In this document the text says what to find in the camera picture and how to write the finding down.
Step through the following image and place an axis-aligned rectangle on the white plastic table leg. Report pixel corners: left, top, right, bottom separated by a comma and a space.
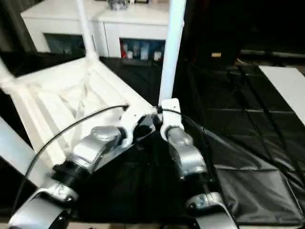
75, 0, 100, 62
0, 116, 52, 188
0, 57, 15, 82
158, 0, 187, 103

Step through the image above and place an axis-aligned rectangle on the white plastic table top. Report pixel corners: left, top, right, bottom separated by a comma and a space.
0, 56, 160, 173

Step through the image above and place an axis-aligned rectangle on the black mat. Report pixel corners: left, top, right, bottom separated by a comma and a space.
0, 50, 305, 226

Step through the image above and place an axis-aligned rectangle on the dark patterned ornament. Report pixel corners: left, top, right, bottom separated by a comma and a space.
107, 0, 127, 10

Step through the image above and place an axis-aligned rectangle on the white flat board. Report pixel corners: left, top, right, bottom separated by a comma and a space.
259, 65, 305, 125

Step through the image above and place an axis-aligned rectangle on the black side table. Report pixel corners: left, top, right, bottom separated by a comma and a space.
238, 49, 305, 65

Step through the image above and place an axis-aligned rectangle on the white cabinet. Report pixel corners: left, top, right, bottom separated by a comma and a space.
20, 0, 172, 58

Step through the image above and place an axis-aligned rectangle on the grey curtain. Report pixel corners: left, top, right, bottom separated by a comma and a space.
0, 0, 38, 52

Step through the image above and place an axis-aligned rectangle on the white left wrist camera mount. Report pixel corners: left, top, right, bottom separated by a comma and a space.
117, 106, 153, 148

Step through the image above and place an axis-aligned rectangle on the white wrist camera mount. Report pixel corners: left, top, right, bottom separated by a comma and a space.
158, 98, 186, 139
117, 106, 153, 148

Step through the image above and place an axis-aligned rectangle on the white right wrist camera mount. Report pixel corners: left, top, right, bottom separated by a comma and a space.
158, 98, 186, 139

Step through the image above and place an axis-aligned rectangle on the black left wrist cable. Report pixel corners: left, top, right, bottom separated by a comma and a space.
23, 104, 131, 182

